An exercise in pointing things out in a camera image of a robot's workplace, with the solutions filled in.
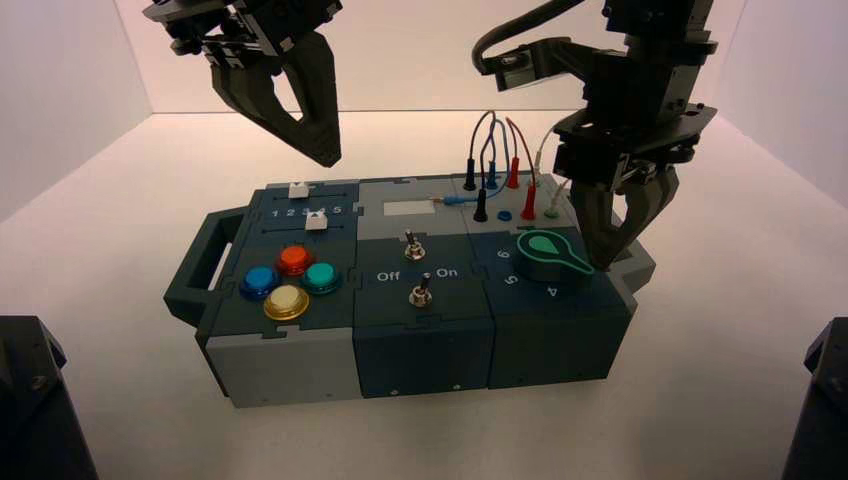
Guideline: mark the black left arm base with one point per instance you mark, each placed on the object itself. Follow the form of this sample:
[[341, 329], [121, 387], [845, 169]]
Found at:
[[33, 411]]

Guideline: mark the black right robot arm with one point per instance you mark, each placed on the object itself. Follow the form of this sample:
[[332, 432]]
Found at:
[[669, 26]]

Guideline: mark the blue round socket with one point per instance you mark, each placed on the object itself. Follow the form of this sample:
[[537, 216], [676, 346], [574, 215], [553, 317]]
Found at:
[[505, 215]]

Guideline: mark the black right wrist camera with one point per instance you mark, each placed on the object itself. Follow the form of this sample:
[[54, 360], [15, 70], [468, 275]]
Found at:
[[520, 69]]

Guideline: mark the blue grey control box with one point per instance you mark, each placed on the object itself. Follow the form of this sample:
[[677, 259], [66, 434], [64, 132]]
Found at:
[[424, 344]]

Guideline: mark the yellow round push button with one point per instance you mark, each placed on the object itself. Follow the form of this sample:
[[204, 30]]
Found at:
[[286, 303]]

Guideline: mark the white rectangular label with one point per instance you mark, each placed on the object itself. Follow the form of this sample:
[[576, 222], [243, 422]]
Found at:
[[409, 208]]

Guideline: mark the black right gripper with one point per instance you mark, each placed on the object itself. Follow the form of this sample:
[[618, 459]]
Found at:
[[629, 132]]

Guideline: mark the white slider block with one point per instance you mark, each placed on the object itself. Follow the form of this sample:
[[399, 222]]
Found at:
[[316, 223], [299, 189]]

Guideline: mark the dark knob with green pointer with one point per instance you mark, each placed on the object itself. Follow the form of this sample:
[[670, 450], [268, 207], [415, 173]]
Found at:
[[550, 262]]

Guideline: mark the orange round push button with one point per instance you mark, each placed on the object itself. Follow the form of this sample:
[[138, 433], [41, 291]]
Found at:
[[295, 260]]

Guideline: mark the blue round push button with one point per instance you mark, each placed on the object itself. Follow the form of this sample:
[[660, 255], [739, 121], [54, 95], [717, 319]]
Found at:
[[260, 283]]

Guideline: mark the teal round push button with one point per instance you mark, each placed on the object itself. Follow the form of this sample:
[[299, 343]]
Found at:
[[322, 277]]

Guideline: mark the metal toggle switch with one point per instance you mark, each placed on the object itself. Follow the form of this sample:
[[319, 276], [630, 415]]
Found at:
[[420, 293], [414, 248]]

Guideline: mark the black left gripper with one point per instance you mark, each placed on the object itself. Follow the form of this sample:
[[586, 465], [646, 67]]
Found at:
[[252, 33]]

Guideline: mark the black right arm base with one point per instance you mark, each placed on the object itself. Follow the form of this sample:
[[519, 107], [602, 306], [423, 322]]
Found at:
[[821, 411]]

